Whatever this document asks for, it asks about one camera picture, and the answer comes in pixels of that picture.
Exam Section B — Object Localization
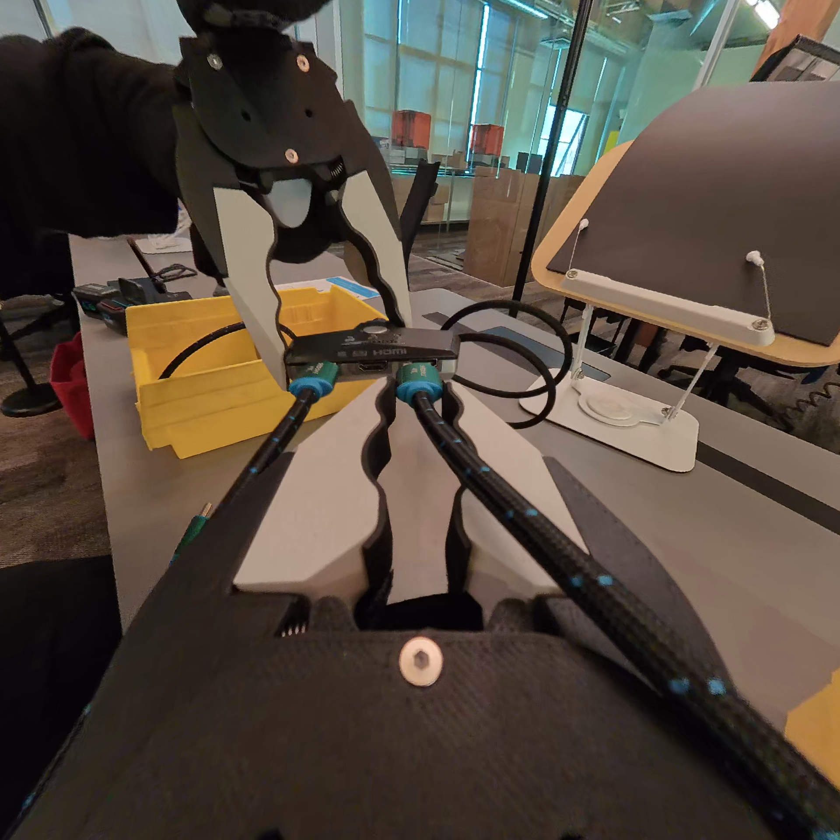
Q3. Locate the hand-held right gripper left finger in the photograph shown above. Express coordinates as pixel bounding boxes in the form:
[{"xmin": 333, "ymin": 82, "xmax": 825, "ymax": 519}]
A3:
[{"xmin": 231, "ymin": 378, "xmax": 396, "ymax": 611}]

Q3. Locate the white stand with wooden board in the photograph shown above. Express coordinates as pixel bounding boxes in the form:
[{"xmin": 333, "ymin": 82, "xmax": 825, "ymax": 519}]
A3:
[{"xmin": 518, "ymin": 82, "xmax": 840, "ymax": 473}]

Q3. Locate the black coiled cable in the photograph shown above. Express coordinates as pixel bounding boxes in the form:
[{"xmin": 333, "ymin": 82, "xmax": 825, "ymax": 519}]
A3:
[{"xmin": 794, "ymin": 371, "xmax": 840, "ymax": 424}]

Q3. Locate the white blue paper sheet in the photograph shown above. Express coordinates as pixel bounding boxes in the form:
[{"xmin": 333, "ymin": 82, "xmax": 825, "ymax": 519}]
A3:
[{"xmin": 274, "ymin": 274, "xmax": 383, "ymax": 304}]

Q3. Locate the black vertical pole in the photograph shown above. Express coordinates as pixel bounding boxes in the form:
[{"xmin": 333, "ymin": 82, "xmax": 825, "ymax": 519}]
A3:
[{"xmin": 511, "ymin": 0, "xmax": 596, "ymax": 301}]

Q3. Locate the red storage bin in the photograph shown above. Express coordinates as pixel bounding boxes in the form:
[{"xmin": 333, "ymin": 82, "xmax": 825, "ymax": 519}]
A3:
[{"xmin": 49, "ymin": 331, "xmax": 97, "ymax": 442}]

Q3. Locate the large cardboard box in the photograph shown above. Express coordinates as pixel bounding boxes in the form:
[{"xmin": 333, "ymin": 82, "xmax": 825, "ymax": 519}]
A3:
[{"xmin": 462, "ymin": 164, "xmax": 586, "ymax": 287}]

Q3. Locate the black battery charger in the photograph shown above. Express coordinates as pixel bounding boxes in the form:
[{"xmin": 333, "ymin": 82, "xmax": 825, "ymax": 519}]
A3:
[{"xmin": 71, "ymin": 282, "xmax": 130, "ymax": 337}]

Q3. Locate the black hdmi switch box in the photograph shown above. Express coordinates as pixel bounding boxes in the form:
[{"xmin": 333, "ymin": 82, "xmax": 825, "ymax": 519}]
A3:
[{"xmin": 283, "ymin": 319, "xmax": 462, "ymax": 383}]

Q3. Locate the black battery pack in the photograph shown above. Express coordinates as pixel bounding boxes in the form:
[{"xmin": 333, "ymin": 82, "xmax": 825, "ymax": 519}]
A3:
[{"xmin": 118, "ymin": 276, "xmax": 193, "ymax": 307}]

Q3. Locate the thin black switch cable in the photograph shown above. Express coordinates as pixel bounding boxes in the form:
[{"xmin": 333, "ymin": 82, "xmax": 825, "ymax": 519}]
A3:
[{"xmin": 438, "ymin": 298, "xmax": 577, "ymax": 432}]

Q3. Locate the black mesh office chair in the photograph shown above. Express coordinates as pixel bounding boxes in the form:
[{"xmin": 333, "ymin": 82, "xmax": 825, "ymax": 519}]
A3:
[{"xmin": 394, "ymin": 157, "xmax": 442, "ymax": 263}]

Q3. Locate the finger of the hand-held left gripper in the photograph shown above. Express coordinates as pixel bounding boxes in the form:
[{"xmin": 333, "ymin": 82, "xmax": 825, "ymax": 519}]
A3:
[
  {"xmin": 212, "ymin": 187, "xmax": 293, "ymax": 389},
  {"xmin": 338, "ymin": 171, "xmax": 414, "ymax": 329}
]

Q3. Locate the yellow plastic bin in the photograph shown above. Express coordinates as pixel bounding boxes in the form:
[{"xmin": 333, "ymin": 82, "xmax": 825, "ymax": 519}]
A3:
[
  {"xmin": 784, "ymin": 686, "xmax": 840, "ymax": 788},
  {"xmin": 125, "ymin": 283, "xmax": 388, "ymax": 460}
]

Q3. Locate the black floor stand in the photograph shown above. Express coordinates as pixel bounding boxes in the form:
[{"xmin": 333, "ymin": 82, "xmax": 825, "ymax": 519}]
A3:
[{"xmin": 0, "ymin": 314, "xmax": 64, "ymax": 419}]

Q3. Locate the teal desk hatch cover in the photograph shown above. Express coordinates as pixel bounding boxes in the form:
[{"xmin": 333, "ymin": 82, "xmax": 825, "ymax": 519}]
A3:
[{"xmin": 486, "ymin": 325, "xmax": 613, "ymax": 383}]

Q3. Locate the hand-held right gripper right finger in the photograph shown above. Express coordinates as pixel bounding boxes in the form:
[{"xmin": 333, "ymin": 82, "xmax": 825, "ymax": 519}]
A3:
[{"xmin": 440, "ymin": 381, "xmax": 592, "ymax": 611}]

